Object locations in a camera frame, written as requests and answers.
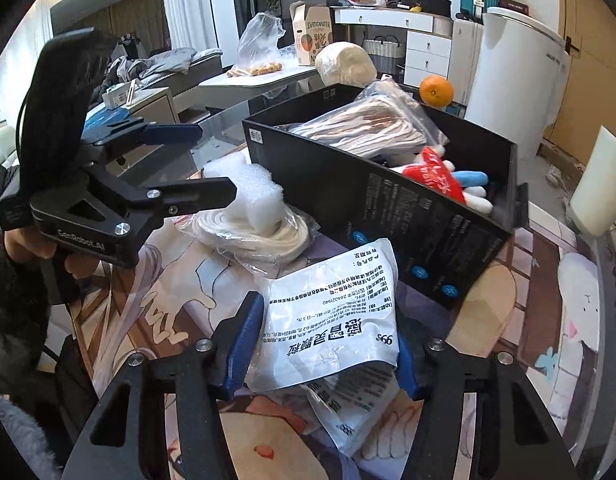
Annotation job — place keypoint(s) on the cardboard carton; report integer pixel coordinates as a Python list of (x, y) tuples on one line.
[(312, 35)]

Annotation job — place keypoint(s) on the white side table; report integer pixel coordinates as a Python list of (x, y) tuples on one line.
[(248, 87)]

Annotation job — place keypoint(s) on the white foam block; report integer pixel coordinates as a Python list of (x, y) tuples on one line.
[(253, 195)]

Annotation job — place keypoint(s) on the white printed pouch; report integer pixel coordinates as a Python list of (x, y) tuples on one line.
[(328, 320), (348, 420)]

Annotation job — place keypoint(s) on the orange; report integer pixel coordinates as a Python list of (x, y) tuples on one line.
[(436, 91)]

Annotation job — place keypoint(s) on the white cylindrical bin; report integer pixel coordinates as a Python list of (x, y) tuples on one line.
[(598, 185)]

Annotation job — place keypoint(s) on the person's left hand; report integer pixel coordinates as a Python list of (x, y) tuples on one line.
[(28, 245)]

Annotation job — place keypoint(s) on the black cardboard box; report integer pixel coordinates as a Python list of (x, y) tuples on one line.
[(388, 210)]

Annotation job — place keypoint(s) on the small black box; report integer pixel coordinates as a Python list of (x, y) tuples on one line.
[(514, 7)]

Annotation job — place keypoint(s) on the black bag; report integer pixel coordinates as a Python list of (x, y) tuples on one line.
[(435, 6)]

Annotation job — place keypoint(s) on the white curtain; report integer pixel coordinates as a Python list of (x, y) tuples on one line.
[(193, 5)]

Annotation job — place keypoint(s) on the white dresser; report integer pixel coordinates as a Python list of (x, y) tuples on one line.
[(423, 50)]

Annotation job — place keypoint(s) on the printed cartoon desk mat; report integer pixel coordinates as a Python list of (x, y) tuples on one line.
[(553, 360)]

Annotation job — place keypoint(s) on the red and white packet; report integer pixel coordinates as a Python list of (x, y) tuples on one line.
[(433, 172)]

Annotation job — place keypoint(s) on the grey blanket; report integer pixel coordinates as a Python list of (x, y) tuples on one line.
[(173, 62)]

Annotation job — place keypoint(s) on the white wrapped round bundle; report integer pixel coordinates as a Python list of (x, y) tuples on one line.
[(345, 62)]

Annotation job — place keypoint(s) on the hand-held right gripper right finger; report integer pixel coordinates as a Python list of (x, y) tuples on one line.
[(407, 380)]

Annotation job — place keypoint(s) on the person's left forearm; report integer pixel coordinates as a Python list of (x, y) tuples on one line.
[(13, 335)]

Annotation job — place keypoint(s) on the wicker basket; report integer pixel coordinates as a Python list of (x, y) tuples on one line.
[(383, 52)]

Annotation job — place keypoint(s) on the small white box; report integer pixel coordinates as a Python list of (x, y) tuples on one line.
[(119, 96)]

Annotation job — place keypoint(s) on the white plush toy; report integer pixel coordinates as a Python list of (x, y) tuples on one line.
[(473, 178)]

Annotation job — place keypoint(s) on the clear plastic bag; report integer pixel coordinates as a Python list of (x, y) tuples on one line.
[(258, 37)]

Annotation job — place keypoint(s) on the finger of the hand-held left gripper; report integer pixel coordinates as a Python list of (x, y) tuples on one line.
[(173, 135), (203, 195)]

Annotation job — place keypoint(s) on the wooden nightstand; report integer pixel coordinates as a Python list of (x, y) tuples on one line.
[(153, 105)]

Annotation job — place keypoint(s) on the pile of brown snacks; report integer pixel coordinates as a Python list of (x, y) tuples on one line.
[(255, 69)]

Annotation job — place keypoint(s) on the wooden door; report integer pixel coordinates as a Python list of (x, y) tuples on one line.
[(588, 85)]

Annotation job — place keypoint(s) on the bagged striped cloth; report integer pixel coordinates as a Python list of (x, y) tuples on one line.
[(368, 125)]

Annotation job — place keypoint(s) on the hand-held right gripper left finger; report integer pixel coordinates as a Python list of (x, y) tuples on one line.
[(238, 350)]

